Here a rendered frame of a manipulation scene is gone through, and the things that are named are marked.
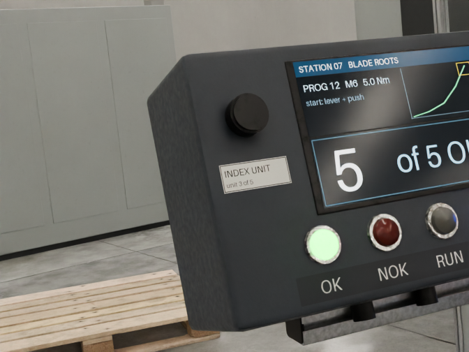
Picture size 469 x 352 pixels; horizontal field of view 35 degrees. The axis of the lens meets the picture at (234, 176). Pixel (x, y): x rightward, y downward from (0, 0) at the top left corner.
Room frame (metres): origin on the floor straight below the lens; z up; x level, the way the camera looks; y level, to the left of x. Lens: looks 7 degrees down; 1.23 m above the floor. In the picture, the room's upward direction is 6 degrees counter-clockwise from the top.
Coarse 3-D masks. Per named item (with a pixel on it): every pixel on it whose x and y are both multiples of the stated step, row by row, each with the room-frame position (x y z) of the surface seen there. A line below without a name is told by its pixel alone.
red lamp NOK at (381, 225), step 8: (376, 216) 0.51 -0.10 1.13; (384, 216) 0.51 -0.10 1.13; (368, 224) 0.51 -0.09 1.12; (376, 224) 0.51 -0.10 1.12; (384, 224) 0.50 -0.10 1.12; (392, 224) 0.51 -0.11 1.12; (368, 232) 0.50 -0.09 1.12; (376, 232) 0.50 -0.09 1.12; (384, 232) 0.50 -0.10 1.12; (392, 232) 0.50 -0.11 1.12; (400, 232) 0.51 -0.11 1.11; (376, 240) 0.50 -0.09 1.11; (384, 240) 0.50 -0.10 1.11; (392, 240) 0.50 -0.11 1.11; (400, 240) 0.51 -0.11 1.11; (376, 248) 0.50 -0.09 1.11; (384, 248) 0.50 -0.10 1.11; (392, 248) 0.51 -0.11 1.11
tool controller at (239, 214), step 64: (192, 64) 0.50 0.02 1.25; (256, 64) 0.52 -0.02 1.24; (320, 64) 0.53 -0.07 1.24; (384, 64) 0.55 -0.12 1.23; (448, 64) 0.57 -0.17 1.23; (192, 128) 0.50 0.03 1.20; (256, 128) 0.49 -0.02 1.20; (320, 128) 0.52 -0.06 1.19; (384, 128) 0.54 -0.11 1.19; (448, 128) 0.55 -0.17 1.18; (192, 192) 0.51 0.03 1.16; (256, 192) 0.49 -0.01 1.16; (320, 192) 0.50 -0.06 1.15; (384, 192) 0.52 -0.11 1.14; (448, 192) 0.54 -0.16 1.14; (192, 256) 0.52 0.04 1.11; (256, 256) 0.47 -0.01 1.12; (384, 256) 0.51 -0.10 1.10; (448, 256) 0.52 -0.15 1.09; (192, 320) 0.54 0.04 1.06; (256, 320) 0.46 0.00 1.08
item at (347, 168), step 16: (320, 144) 0.51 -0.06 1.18; (336, 144) 0.52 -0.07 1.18; (352, 144) 0.52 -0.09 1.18; (368, 144) 0.53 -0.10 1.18; (320, 160) 0.51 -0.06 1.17; (336, 160) 0.51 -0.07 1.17; (352, 160) 0.52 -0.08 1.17; (368, 160) 0.52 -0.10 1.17; (320, 176) 0.51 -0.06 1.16; (336, 176) 0.51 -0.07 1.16; (352, 176) 0.51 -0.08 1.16; (368, 176) 0.52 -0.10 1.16; (336, 192) 0.51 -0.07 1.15; (352, 192) 0.51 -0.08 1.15; (368, 192) 0.51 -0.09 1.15
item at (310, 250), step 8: (312, 232) 0.49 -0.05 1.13; (320, 232) 0.49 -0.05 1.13; (328, 232) 0.49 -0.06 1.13; (304, 240) 0.49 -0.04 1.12; (312, 240) 0.49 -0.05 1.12; (320, 240) 0.48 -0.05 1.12; (328, 240) 0.49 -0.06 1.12; (336, 240) 0.49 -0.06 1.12; (312, 248) 0.48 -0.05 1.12; (320, 248) 0.48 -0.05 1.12; (328, 248) 0.48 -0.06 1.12; (336, 248) 0.49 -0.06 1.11; (312, 256) 0.48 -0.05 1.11; (320, 256) 0.48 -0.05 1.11; (328, 256) 0.48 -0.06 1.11; (336, 256) 0.49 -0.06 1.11; (320, 264) 0.49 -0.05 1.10
